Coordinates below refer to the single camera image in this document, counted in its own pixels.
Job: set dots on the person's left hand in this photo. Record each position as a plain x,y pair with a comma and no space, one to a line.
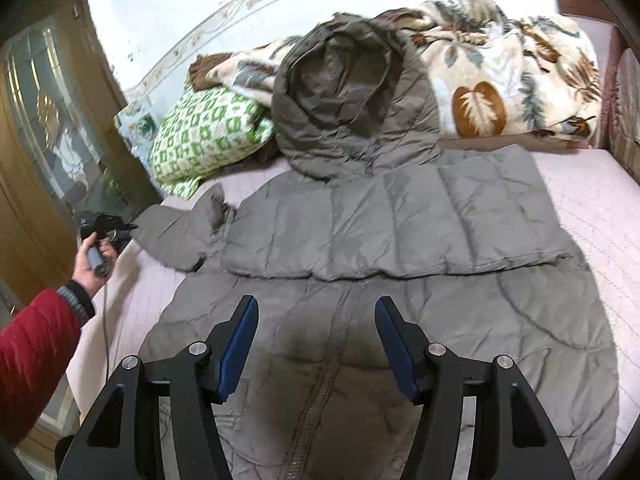
83,273

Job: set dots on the pink quilted mattress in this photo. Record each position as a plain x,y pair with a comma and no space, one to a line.
595,199

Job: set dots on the leaf pattern cream blanket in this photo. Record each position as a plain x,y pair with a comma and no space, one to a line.
459,69

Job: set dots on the wooden stained glass door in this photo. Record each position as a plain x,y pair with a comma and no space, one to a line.
61,154

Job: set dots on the grey quilted hooded coat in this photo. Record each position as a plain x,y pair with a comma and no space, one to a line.
463,237

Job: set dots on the brown knitted garment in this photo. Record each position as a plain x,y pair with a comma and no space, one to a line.
199,70

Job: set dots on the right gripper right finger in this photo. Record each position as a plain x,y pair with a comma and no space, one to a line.
513,436

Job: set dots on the green white patterned pillow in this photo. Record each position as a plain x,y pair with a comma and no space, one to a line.
204,132

